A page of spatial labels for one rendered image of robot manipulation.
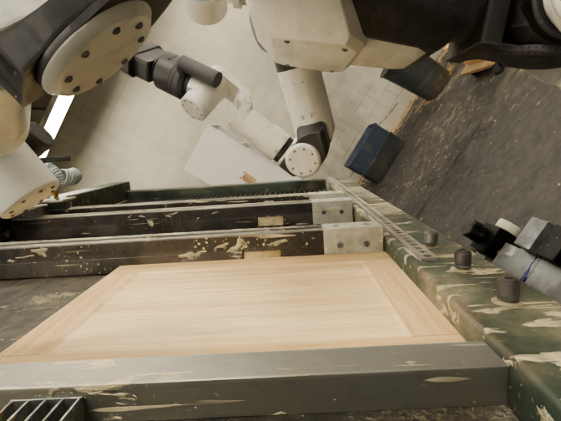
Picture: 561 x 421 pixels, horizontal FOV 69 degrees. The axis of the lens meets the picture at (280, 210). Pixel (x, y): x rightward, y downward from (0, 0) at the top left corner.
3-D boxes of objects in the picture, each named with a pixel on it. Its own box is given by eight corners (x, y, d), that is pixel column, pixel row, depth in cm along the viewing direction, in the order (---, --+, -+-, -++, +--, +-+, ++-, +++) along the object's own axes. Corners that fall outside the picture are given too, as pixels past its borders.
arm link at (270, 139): (242, 127, 99) (305, 175, 101) (229, 139, 90) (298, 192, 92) (267, 91, 94) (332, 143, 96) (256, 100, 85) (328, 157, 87)
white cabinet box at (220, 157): (365, 218, 463) (207, 124, 450) (337, 260, 474) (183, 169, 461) (357, 208, 523) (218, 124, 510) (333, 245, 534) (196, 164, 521)
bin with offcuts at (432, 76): (460, 63, 449) (411, 32, 445) (433, 104, 459) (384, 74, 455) (444, 69, 500) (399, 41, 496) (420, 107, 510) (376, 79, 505)
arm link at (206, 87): (194, 79, 99) (233, 98, 97) (166, 108, 95) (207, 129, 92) (185, 40, 89) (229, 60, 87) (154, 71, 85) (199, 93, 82)
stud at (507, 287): (523, 304, 48) (524, 280, 48) (502, 306, 48) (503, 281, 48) (512, 296, 51) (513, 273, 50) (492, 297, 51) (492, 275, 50)
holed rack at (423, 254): (439, 261, 67) (439, 256, 67) (421, 261, 67) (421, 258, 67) (332, 177, 230) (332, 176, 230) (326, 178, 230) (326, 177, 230)
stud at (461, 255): (474, 271, 61) (474, 251, 61) (457, 271, 61) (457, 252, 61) (467, 266, 63) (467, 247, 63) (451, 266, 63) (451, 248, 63)
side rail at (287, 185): (326, 199, 224) (325, 179, 222) (128, 210, 227) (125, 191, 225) (325, 197, 232) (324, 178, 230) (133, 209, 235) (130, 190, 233)
